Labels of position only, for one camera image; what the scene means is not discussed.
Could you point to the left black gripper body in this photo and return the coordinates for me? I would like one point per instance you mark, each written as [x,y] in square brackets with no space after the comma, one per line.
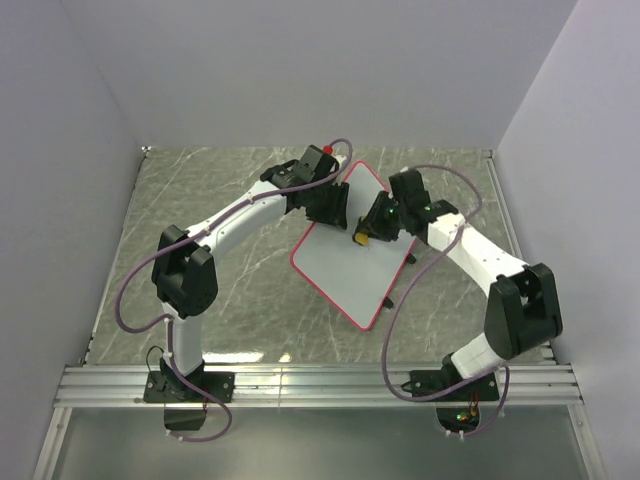
[324,192]

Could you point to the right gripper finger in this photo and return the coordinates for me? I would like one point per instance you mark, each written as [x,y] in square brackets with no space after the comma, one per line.
[378,216]
[385,233]

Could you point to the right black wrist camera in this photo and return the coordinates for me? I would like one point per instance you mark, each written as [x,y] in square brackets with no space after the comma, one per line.
[408,189]

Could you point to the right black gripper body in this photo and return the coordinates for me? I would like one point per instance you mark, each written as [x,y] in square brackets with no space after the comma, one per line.
[394,214]

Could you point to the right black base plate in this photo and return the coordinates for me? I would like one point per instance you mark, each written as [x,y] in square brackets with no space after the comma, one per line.
[427,382]

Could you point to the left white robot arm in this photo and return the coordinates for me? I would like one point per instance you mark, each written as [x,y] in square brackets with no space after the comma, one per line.
[184,270]

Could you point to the aluminium table edge rail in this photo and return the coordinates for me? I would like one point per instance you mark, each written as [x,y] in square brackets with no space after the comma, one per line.
[519,208]

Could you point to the aluminium mounting rail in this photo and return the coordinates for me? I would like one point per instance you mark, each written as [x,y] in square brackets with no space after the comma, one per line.
[306,386]

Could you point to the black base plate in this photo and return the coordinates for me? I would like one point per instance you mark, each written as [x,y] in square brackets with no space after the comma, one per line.
[159,390]
[427,382]

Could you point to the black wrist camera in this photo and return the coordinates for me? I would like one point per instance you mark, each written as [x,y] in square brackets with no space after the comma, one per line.
[408,189]
[315,164]

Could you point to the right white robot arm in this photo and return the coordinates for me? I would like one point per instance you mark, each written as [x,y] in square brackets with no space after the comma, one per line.
[522,310]

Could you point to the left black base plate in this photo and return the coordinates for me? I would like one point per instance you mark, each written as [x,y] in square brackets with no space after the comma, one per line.
[159,390]

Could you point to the red framed whiteboard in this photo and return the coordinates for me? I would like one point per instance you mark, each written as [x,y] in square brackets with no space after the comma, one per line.
[355,279]

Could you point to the yellow whiteboard eraser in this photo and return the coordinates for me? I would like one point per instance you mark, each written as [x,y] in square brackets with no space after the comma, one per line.
[361,238]

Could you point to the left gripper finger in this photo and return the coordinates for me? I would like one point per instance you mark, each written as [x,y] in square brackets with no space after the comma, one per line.
[338,195]
[332,213]

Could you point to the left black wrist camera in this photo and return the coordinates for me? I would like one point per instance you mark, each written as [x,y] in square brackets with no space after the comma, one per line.
[315,164]

